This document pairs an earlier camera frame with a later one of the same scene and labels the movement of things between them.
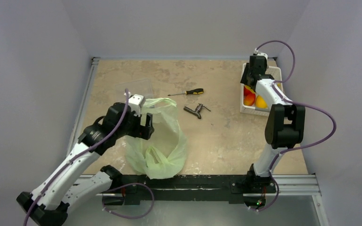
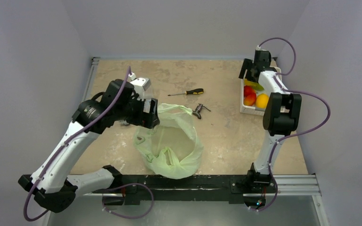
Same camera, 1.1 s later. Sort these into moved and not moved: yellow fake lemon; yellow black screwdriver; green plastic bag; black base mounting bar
Moved: green plastic bag
Not moved: yellow black screwdriver; black base mounting bar; yellow fake lemon
